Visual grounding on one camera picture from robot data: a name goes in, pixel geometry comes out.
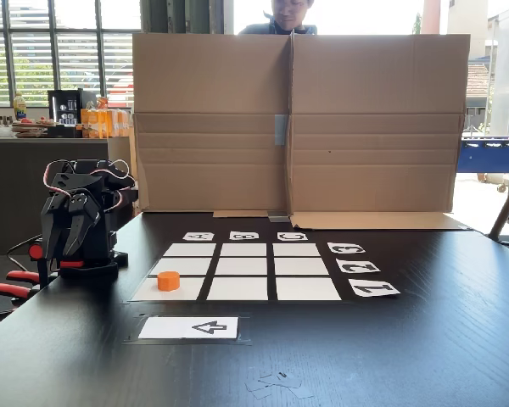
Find white nine-square grid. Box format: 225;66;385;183
129;241;344;303

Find round orange token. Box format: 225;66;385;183
157;270;182;292

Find black power cable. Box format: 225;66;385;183
6;234;42;272

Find red black base clamp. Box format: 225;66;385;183
28;243;86;289

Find dark grey counter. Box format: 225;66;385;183
0;136;133;255

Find wooden board with food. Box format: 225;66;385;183
10;117;48;138

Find yellow drink bottle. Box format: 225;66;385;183
13;92;28;120

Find grey metal table leg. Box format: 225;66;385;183
489;163;509;247

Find clear tape scraps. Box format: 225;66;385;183
244;371;315;400

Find paper sheet number 1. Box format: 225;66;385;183
347;278;402;298

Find red clamp handle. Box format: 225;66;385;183
0;282;31;301
6;270;42;286

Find grey tape strip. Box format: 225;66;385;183
274;114;289;146

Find black glass-door mini fridge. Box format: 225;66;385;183
47;88;84;126

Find white arrow paper sheet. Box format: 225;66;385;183
137;316;239;340

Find large brown cardboard box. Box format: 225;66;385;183
131;32;472;231

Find blue foosball table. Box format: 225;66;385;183
460;134;509;194

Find paper sheet number 3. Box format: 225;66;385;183
327;242;366;255

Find paper sheet number 2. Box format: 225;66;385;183
335;259;382;275

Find person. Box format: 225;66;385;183
237;0;318;36

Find orange juice cartons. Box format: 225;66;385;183
80;108;133;139

